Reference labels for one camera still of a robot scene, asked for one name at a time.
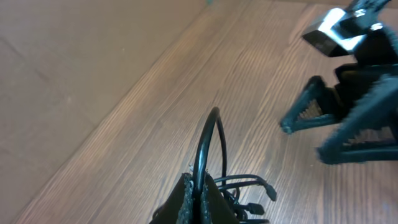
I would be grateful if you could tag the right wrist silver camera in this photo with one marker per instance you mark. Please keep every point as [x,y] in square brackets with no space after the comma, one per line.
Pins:
[328,37]

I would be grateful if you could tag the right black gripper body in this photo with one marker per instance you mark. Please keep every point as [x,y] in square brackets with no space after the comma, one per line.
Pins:
[368,88]

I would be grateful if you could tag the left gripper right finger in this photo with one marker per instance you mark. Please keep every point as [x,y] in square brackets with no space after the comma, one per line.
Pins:
[214,209]

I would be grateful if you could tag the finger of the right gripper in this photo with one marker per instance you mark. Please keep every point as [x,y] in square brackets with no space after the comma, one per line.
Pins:
[317,105]
[353,140]

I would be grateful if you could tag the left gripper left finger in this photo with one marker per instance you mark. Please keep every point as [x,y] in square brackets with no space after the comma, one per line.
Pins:
[178,208]

